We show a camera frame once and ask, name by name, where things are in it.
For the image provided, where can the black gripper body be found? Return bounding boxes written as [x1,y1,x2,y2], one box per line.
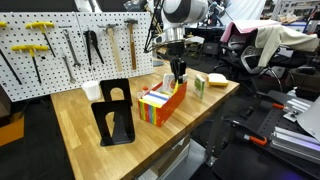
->
[164,39,187,62]

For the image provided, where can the small yellow book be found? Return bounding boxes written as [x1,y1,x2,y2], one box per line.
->
[173,73,189,98]

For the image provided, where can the small white green-print book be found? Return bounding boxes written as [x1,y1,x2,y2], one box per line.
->
[193,74,207,100]

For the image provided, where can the white blue-striped book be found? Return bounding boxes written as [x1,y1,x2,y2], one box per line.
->
[141,90,172,109]

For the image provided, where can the red cardboard book holder box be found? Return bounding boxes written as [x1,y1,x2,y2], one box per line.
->
[137,80,188,128]

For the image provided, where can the yellow sponge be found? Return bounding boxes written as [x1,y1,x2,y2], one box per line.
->
[206,72,230,89]

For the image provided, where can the small bottle with orange cap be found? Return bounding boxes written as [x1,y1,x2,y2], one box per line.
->
[141,85,150,100]

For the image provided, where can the gray mesh office chair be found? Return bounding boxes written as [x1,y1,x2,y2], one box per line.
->
[218,31,284,84]

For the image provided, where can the black metal bookend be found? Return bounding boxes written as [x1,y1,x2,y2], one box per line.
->
[90,99,136,148]
[99,78,134,107]

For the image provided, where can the pink cloth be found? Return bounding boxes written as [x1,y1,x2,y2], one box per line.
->
[219,19,282,44]

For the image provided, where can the white backdrop cloth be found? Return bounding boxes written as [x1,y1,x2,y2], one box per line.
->
[223,0,274,22]

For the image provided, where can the white paper cup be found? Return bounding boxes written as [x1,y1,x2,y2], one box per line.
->
[81,80,102,102]

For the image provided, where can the black pliers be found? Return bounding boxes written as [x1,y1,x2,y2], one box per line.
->
[82,29,105,67]

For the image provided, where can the black perforated plate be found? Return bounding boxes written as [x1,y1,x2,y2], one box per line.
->
[213,89,320,180]

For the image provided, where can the steel combination wrench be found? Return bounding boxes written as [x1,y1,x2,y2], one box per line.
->
[62,28,82,69]
[60,49,77,85]

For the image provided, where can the beige jacket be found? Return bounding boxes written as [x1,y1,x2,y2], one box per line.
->
[253,24,320,69]

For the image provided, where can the black device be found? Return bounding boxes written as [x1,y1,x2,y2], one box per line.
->
[295,65,317,76]

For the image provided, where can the white pegboard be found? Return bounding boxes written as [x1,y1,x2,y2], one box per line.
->
[0,11,155,103]

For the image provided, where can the aluminum extrusion bar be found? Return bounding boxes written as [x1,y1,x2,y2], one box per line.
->
[269,139,320,165]
[273,125,320,148]

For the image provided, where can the white sheet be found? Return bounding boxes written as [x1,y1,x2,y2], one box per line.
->
[295,95,320,144]

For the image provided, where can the orange box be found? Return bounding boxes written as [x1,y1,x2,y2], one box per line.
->
[0,115,26,148]

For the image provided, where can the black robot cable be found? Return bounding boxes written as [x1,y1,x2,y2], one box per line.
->
[143,0,168,54]

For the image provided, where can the hammer with brown handle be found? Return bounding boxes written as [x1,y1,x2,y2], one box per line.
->
[123,18,140,71]

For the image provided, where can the hammer with light wooden handle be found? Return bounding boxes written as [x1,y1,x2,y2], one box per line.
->
[97,23,124,73]

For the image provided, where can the gray metal table frame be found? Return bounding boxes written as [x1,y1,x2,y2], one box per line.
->
[134,133,209,180]

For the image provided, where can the aluminum bracket block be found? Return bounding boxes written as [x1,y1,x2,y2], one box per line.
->
[282,97,315,123]

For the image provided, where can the yellow T-handle hex key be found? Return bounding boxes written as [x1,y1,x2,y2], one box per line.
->
[10,44,50,85]
[25,21,57,58]
[0,21,23,86]

